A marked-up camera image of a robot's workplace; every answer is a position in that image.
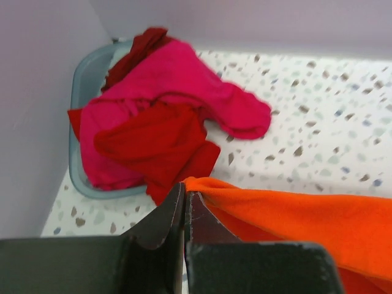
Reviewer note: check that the light blue plastic basket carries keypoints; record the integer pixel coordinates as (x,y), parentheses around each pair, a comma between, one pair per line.
(88,79)

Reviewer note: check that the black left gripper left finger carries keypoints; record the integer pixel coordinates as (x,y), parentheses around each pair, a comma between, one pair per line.
(148,258)

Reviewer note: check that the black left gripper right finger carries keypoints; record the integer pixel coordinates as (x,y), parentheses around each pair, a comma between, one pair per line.
(217,261)

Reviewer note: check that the orange t-shirt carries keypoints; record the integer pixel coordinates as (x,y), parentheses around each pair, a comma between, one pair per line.
(354,229)

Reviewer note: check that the dark red t-shirt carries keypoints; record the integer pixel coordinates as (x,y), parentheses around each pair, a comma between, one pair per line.
(143,45)

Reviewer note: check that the pink t-shirt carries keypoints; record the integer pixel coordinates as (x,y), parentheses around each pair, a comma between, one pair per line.
(172,74)

